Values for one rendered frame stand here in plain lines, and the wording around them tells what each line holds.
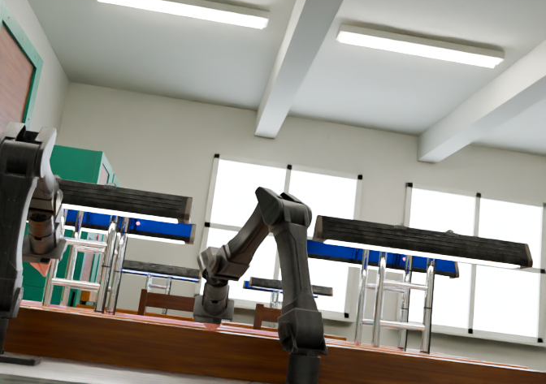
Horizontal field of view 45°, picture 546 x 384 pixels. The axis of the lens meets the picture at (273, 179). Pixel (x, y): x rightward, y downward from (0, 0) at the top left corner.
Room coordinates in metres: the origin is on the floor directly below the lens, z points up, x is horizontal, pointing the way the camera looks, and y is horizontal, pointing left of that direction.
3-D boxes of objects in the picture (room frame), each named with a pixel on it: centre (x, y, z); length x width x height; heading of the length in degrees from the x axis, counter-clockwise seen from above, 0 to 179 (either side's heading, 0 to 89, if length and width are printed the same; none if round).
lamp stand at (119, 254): (2.29, 0.55, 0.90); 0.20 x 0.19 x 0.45; 94
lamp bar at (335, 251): (2.43, -0.41, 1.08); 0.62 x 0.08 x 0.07; 94
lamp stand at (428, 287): (1.96, -0.44, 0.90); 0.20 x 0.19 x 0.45; 94
